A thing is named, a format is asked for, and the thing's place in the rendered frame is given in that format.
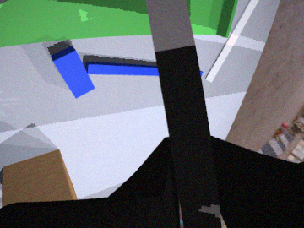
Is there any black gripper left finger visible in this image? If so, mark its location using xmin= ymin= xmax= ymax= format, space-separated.
xmin=0 ymin=137 xmax=181 ymax=228

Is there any white flat bar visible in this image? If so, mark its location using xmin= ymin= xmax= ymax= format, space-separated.
xmin=205 ymin=0 xmax=258 ymax=82

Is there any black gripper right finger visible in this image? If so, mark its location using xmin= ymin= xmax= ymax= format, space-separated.
xmin=211 ymin=136 xmax=304 ymax=228

